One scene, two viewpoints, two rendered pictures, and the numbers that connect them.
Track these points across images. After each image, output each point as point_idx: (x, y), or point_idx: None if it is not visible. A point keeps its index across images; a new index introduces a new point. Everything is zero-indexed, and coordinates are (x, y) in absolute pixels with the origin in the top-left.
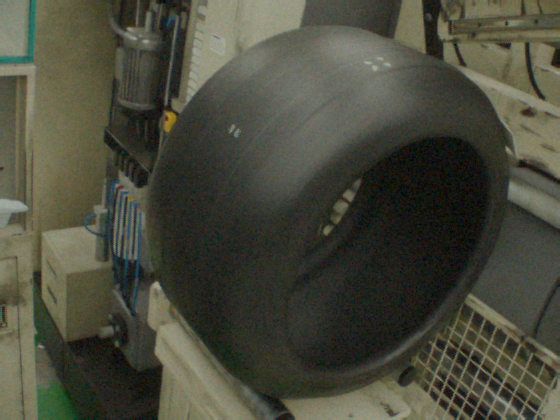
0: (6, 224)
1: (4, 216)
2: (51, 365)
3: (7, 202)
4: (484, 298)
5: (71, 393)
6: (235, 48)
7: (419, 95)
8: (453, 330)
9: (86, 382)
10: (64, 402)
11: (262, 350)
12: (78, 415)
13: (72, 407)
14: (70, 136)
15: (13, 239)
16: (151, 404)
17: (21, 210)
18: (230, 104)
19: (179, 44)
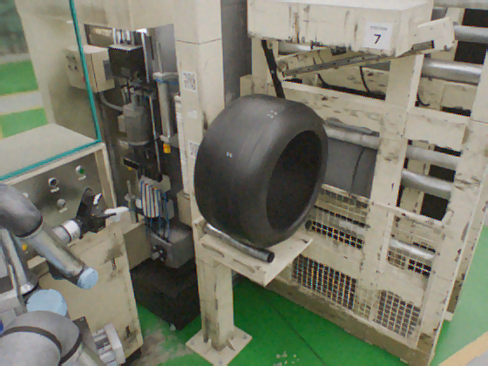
0: (119, 219)
1: (118, 215)
2: None
3: (118, 209)
4: (325, 181)
5: (137, 296)
6: (202, 114)
7: (290, 121)
8: None
9: (148, 286)
10: None
11: (260, 229)
12: (143, 307)
13: (138, 304)
14: None
15: (111, 226)
16: (186, 282)
17: (125, 210)
18: (222, 145)
19: (147, 105)
